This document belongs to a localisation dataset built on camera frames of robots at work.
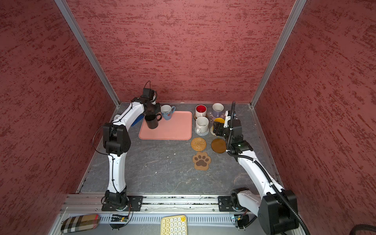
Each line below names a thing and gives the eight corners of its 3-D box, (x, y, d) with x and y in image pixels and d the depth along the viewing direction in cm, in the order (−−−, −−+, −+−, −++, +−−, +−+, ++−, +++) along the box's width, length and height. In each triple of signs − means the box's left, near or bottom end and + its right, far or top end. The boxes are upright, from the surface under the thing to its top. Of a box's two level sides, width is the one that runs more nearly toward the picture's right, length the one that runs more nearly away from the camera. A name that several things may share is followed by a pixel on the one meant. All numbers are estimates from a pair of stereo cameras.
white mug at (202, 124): (196, 136, 101) (196, 130, 95) (196, 123, 109) (196, 116, 102) (208, 136, 101) (209, 130, 95) (207, 123, 109) (208, 116, 103)
